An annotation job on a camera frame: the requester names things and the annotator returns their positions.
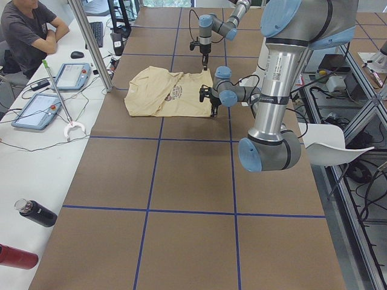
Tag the cream long-sleeve California shirt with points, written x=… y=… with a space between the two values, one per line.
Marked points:
x=159 y=93

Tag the aluminium frame post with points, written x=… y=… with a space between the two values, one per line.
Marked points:
x=82 y=20

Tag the seated person in grey shirt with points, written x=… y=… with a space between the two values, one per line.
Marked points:
x=32 y=32

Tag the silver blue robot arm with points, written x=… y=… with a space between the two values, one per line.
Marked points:
x=290 y=28
x=209 y=23

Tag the white plastic chair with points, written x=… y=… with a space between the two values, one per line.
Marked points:
x=325 y=145

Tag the black keyboard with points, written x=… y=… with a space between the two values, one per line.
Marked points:
x=97 y=29

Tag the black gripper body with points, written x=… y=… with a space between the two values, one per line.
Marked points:
x=214 y=101
x=205 y=49

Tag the upper teach pendant tablet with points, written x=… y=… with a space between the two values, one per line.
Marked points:
x=72 y=76

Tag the white pedestal column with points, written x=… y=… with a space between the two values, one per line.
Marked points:
x=262 y=61

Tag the teach pendant tablet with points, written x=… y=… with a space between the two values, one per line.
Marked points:
x=72 y=76
x=39 y=112

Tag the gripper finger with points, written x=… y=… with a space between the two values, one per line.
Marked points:
x=214 y=112
x=205 y=64

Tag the black water bottle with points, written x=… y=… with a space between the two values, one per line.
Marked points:
x=35 y=212

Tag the lower teach pendant tablet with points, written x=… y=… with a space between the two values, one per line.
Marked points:
x=39 y=112

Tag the black power adapter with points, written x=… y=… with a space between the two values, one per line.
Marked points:
x=39 y=85

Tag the reacher grabber stick tool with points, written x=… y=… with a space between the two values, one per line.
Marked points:
x=71 y=123

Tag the black computer mouse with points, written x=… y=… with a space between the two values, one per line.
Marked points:
x=77 y=55

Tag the red water bottle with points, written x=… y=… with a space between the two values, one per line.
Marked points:
x=17 y=258

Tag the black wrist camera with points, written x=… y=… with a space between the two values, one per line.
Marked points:
x=205 y=92
x=193 y=44

